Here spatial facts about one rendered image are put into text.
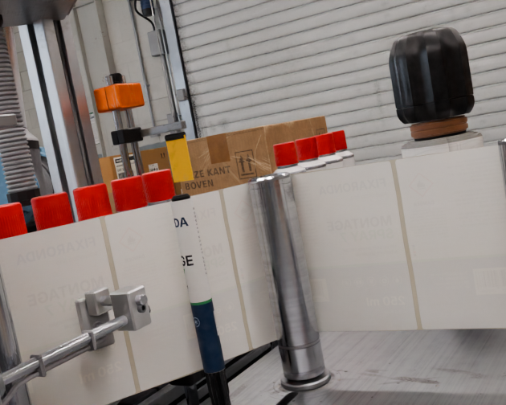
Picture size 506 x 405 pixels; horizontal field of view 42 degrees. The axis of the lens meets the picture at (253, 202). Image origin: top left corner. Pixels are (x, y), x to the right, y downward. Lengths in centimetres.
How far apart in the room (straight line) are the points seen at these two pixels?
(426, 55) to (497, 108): 436
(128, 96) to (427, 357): 46
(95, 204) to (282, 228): 19
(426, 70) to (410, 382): 31
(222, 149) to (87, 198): 77
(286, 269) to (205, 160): 88
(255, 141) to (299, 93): 410
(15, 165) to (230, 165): 73
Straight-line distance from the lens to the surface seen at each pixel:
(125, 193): 69
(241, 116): 570
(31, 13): 81
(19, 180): 73
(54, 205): 62
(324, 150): 109
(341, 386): 59
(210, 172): 142
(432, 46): 69
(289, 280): 56
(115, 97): 81
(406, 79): 70
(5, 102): 73
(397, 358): 63
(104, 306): 51
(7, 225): 58
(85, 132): 85
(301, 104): 544
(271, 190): 55
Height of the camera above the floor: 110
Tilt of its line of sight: 6 degrees down
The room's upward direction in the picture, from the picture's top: 11 degrees counter-clockwise
